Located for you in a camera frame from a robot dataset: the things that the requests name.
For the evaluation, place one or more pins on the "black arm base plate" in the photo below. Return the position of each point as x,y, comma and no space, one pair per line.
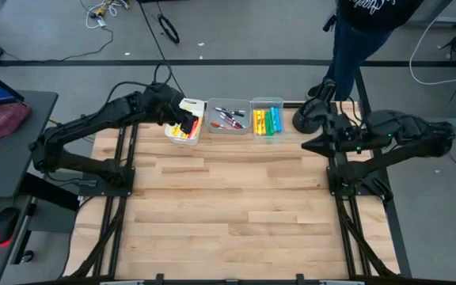
93,191
360,193

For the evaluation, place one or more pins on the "dark grey side desk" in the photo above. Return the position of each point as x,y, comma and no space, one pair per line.
14,166

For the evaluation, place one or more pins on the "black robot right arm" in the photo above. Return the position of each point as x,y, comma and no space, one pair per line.
406,136

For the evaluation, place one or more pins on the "black desk leg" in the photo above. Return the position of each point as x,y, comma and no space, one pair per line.
24,237

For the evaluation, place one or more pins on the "grey plastic bin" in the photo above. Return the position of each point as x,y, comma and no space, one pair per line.
248,130

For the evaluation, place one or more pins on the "black table clamp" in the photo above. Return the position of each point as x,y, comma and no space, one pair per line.
159,279
300,279

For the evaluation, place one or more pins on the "turquoise highlighter marker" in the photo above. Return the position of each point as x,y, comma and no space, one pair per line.
274,115

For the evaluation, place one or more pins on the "clear plastic bin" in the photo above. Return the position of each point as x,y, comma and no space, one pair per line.
267,139

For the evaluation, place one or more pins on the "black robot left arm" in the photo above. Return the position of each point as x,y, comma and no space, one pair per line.
93,122

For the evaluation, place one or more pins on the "white plastic bin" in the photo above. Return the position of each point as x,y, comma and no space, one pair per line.
196,105

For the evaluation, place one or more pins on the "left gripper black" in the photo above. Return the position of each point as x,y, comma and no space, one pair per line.
164,103

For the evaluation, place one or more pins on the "black computer mouse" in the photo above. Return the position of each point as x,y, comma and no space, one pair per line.
4,223

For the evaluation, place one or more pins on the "thin pink marker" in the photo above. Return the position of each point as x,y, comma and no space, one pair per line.
194,134

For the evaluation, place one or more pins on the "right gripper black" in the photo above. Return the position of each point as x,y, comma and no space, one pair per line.
350,136

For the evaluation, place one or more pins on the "orange and white marker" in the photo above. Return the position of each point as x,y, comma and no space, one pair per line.
217,125

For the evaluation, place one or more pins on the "person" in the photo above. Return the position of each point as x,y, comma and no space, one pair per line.
350,47

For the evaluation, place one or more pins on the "black desk lamp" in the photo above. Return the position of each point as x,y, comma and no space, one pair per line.
309,118

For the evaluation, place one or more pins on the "thin yellow marker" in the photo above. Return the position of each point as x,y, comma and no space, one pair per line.
179,132
174,130
199,126

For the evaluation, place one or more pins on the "yellow highlighter marker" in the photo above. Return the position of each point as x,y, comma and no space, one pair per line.
255,122
259,122
263,123

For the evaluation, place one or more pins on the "black desk crossbar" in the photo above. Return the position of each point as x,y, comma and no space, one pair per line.
50,192

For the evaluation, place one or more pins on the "blue highlighter marker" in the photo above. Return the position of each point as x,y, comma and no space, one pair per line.
279,120

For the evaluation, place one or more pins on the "dark red marker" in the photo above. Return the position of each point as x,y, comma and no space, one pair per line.
228,120

